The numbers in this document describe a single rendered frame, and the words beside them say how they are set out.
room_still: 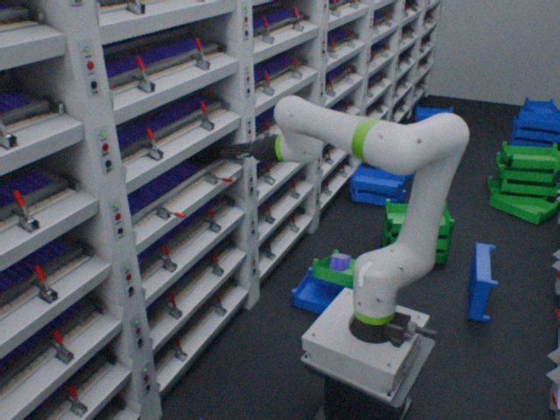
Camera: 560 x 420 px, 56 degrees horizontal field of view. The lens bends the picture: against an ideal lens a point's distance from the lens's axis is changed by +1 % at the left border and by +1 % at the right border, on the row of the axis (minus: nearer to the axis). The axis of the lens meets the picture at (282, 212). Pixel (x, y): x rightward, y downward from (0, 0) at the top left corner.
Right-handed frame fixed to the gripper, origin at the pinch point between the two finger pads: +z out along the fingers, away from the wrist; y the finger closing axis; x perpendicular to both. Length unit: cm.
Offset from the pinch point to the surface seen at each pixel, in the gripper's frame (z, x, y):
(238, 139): -4.5, -1.5, -8.6
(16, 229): -4, -12, 82
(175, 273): 1.3, 27.3, 36.6
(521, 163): -87, 71, -159
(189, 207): -3.0, 9.2, 26.0
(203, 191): -2.3, 7.8, 16.0
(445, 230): -59, 73, -80
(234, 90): -8.1, -19.0, -8.6
